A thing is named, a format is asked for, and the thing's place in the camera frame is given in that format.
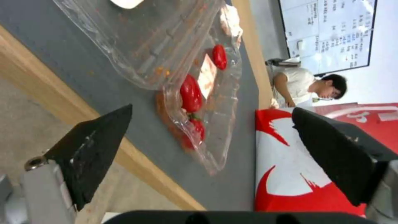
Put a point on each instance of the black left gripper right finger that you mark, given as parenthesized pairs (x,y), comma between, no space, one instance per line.
(339,151)

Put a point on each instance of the small red strawberry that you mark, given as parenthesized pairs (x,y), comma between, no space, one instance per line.
(219,57)

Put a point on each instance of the clear plastic clamshell container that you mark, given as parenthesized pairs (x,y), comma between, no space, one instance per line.
(174,58)

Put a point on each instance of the person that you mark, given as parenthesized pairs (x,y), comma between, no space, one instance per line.
(306,88)

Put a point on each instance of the crumpled white tissue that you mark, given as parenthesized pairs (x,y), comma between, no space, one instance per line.
(231,23)

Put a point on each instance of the red and white takeout bag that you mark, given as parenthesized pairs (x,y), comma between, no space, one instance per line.
(298,163)

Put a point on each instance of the wall display screen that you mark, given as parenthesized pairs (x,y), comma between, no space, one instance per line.
(329,35)

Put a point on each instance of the red strawberry with green stem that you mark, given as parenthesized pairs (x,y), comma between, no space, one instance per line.
(197,130)

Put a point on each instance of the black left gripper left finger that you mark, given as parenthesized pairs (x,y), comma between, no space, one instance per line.
(84,151)

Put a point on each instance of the large red strawberry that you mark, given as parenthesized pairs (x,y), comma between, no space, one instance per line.
(191,93)

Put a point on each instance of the white rounded object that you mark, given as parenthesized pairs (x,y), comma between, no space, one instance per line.
(126,3)

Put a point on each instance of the white label card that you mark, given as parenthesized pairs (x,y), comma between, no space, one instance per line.
(207,74)

